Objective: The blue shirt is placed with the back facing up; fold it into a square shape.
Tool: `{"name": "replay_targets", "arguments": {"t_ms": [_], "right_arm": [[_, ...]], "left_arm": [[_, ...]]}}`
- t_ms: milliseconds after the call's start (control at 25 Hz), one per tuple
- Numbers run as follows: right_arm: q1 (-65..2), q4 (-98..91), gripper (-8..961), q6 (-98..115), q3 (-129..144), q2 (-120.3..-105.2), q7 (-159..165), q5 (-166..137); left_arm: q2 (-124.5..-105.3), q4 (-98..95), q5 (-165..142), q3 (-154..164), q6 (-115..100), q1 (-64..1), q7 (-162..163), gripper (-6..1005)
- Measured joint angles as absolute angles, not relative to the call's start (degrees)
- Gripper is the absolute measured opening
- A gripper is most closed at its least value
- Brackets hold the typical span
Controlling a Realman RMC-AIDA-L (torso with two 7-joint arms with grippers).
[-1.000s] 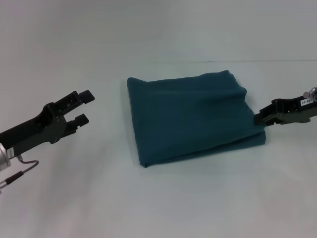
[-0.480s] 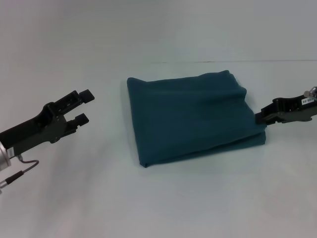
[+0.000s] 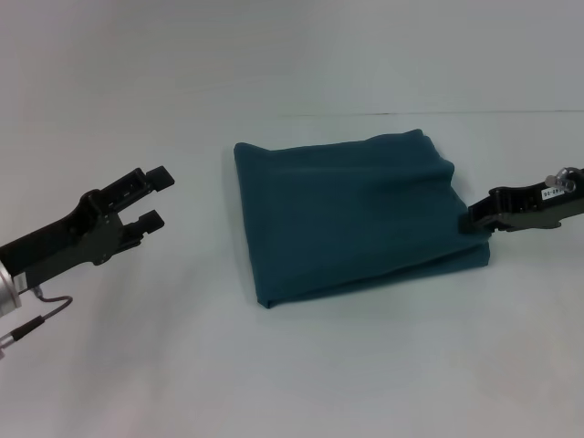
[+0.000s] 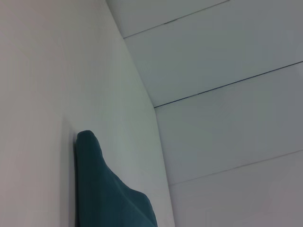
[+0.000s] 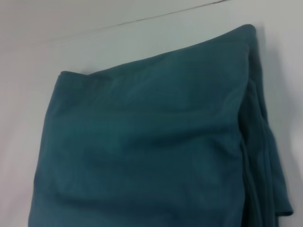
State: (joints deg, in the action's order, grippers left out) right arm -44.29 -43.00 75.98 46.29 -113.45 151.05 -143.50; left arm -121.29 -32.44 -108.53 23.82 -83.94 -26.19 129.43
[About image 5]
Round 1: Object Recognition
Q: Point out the blue short-sleeved shirt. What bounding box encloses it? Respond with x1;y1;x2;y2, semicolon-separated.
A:
27;23;294;227

